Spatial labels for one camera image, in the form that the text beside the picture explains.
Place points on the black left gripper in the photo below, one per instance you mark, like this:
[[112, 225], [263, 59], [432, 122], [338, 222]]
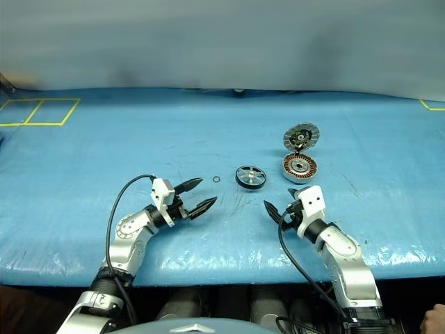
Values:
[[178, 208]]

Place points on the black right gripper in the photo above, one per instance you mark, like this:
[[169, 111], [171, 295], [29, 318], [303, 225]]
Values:
[[295, 215]]

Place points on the motor stator with copper windings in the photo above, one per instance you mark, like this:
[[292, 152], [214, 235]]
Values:
[[298, 168]]

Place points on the black and silver rotor wheel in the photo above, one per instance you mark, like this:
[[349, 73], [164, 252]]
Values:
[[251, 177]]

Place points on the silver finned motor cover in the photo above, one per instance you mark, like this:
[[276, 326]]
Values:
[[301, 136]]

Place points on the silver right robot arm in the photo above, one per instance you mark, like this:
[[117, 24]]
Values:
[[351, 264]]

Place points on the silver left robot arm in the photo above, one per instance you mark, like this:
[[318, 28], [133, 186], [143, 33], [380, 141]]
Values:
[[128, 226]]

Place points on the bare person hand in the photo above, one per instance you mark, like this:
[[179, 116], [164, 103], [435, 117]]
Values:
[[434, 321]]

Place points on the blue plastic table cover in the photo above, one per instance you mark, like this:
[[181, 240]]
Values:
[[139, 146]]

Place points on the dark grey rounded cylinder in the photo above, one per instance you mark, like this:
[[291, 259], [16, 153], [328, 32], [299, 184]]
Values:
[[267, 308], [177, 306]]

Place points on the small dark round object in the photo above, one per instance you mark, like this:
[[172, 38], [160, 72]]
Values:
[[238, 91]]

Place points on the grey robot chest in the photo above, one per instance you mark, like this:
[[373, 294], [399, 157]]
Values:
[[208, 327]]

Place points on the yellow tape double square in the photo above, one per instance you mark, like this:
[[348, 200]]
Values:
[[71, 112]]

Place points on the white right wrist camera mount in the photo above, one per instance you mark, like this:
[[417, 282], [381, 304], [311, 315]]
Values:
[[313, 200]]

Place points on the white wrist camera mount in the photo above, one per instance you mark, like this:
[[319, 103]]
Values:
[[313, 200], [161, 189]]

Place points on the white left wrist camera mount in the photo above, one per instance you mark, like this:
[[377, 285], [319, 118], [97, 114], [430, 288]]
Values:
[[161, 189]]

